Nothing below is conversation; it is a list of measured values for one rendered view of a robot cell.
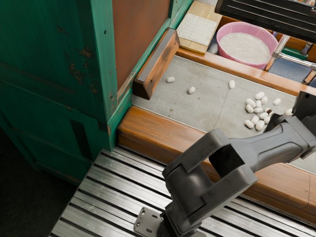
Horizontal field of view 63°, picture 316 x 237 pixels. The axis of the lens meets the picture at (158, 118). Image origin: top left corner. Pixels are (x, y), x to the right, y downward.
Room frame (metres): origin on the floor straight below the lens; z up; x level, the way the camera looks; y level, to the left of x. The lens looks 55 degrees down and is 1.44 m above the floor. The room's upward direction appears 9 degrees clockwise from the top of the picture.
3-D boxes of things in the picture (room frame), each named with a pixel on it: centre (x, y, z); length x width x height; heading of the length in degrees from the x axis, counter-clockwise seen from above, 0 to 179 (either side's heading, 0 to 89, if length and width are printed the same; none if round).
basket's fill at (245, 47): (0.92, -0.32, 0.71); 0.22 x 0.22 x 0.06
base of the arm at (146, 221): (0.16, -0.08, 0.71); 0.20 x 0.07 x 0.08; 75
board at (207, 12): (0.98, -0.11, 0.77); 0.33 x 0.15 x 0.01; 165
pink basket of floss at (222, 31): (0.92, -0.32, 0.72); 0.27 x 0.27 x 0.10
